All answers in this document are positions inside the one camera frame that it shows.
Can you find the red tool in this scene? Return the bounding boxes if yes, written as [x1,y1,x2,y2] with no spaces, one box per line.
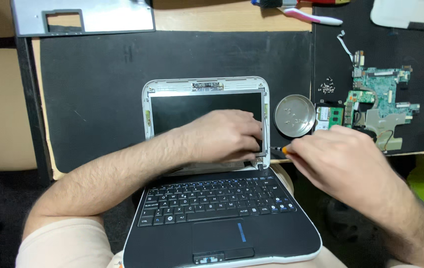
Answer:
[297,0,351,5]

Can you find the pile of silver screws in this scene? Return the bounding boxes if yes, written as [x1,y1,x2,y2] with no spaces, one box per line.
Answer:
[318,76,336,95]

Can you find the green laptop motherboard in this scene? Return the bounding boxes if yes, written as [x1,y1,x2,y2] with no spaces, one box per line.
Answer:
[342,50,421,153]

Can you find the grey laptop palmrest cover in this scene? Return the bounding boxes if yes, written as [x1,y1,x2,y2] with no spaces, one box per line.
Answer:
[10,0,157,38]

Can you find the green memory module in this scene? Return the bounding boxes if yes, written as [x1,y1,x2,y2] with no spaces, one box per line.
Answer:
[315,106,345,132]

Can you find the white pink toothbrush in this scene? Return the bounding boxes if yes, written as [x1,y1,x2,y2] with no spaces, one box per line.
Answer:
[278,7,344,26]

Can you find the blue handled paint brush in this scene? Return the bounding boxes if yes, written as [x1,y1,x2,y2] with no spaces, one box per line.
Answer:
[251,0,299,9]

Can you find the person's beige shirt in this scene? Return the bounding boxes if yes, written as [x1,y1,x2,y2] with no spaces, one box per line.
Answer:
[15,217,124,268]

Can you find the white laptop cover panel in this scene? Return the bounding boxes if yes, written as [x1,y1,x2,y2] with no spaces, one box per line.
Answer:
[370,0,424,33]

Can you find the person's left hand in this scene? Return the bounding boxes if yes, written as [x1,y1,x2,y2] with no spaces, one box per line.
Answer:
[180,109,265,165]

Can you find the large black work mat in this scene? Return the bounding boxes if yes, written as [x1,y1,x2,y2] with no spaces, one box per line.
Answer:
[38,31,314,174]

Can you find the few loose small screws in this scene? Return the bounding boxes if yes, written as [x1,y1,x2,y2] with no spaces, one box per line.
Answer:
[283,108,307,126]

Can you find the white flat ribbon cable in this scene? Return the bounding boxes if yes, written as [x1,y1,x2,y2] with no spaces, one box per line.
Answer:
[336,30,355,63]

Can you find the person's right hand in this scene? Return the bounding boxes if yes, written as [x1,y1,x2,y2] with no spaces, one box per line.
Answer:
[285,124,394,208]

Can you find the round silver metal dish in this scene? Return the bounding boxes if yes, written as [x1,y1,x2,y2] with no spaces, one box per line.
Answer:
[274,94,316,138]

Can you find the beige cushion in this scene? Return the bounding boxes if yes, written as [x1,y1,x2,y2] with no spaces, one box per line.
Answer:
[0,48,38,172]

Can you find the small black white laptop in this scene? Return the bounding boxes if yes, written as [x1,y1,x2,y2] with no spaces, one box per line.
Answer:
[122,76,323,268]

